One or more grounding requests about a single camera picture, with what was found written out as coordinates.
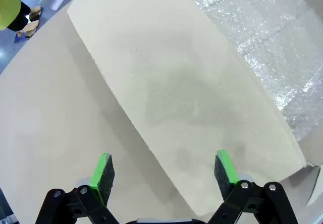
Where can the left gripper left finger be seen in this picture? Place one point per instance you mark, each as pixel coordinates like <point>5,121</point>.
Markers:
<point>102,173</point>

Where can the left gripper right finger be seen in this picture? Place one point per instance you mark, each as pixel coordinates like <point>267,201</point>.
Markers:
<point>225,169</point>

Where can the large open cardboard box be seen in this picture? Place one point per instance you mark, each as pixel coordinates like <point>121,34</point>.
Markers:
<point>176,82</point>

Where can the clear bubble wrap sheet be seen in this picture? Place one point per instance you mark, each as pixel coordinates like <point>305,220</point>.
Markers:
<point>272,37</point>

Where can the mannequin with yellow skirt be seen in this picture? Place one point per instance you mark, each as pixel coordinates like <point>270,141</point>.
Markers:
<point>7,4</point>

